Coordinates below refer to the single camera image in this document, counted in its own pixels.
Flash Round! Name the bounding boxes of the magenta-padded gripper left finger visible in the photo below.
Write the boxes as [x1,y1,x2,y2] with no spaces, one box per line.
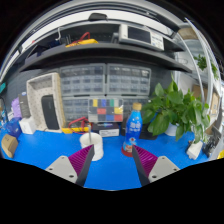
[45,144,96,187]

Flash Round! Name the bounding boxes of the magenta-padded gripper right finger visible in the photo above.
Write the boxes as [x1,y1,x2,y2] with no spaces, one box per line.
[131,144,181,187]

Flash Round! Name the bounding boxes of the blue drink bottle gold cap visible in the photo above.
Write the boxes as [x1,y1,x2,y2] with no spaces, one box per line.
[121,102,144,158]

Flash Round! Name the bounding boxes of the white ribbed cup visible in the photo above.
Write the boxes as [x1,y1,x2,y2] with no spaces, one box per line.
[79,132,105,162]

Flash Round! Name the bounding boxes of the yellow multimeter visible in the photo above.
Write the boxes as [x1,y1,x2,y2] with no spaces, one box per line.
[61,126,93,135]

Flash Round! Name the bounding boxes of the small white block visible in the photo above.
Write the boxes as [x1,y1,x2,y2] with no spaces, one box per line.
[185,140,204,161]

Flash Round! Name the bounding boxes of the metal stirring rod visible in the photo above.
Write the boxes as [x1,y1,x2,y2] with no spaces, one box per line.
[87,124,92,148]

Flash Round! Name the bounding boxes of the white carton box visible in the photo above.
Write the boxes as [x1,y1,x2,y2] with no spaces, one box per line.
[18,115,37,135]

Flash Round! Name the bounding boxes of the black rounded case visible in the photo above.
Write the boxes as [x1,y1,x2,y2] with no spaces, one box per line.
[40,94,61,131]

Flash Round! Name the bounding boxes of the black and white box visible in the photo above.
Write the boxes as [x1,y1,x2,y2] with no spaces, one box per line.
[91,121,121,138]

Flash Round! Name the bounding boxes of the brown cardboard box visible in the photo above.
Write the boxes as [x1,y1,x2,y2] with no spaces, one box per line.
[0,133,19,159]

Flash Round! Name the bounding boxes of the green potted plant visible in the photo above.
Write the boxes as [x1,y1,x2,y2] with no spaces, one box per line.
[141,79,212,144]

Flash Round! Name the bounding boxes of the grey small-parts drawer cabinet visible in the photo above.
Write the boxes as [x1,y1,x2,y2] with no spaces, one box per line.
[61,96,91,124]
[122,95,151,116]
[105,63,152,97]
[59,63,107,98]

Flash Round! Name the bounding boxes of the blue carton box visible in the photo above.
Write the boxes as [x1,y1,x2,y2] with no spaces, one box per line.
[5,117,23,138]

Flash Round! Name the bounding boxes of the clear organizer box coloured parts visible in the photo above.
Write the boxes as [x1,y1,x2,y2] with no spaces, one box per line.
[87,97,124,124]

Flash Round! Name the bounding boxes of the dark grey flat box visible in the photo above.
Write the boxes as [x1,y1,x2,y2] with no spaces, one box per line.
[18,91,32,119]

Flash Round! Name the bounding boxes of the purple plastic bag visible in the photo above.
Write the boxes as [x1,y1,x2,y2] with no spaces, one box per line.
[10,97,23,119]

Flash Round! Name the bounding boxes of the red test lead cables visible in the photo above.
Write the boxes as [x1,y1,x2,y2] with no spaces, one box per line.
[68,116,91,129]

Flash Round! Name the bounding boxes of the white wire shelf unit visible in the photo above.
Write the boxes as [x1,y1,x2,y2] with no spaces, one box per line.
[176,18,224,134]

